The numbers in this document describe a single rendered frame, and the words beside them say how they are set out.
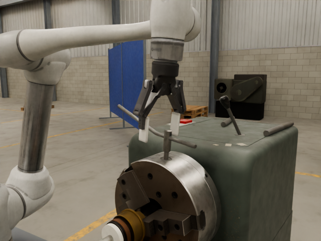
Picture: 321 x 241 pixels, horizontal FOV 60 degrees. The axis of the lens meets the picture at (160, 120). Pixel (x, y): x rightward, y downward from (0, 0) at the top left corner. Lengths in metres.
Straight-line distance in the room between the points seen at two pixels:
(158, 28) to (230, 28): 10.59
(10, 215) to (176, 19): 0.92
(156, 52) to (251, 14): 10.47
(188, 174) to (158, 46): 0.35
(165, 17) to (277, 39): 10.17
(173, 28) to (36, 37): 0.43
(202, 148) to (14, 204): 0.75
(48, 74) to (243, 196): 0.80
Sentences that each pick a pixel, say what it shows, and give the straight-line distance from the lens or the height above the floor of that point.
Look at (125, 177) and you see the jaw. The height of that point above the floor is 1.19.
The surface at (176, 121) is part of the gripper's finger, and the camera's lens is 0.83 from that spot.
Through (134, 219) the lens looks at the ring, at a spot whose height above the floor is 1.11.
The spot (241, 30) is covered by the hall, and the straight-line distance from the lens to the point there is 11.19.
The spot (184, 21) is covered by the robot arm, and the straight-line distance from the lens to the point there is 0.75.
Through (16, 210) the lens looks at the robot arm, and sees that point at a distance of 1.25.
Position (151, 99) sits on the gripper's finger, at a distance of 0.75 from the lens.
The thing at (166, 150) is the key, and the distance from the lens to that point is 0.79.
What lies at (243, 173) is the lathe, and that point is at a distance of 0.82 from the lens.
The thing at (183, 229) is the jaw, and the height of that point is 1.10.
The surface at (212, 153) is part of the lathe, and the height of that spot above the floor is 1.24.
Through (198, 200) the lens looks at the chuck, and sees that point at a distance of 0.75.
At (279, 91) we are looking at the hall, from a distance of 10.74.
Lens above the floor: 1.47
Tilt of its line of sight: 9 degrees down
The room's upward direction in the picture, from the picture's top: straight up
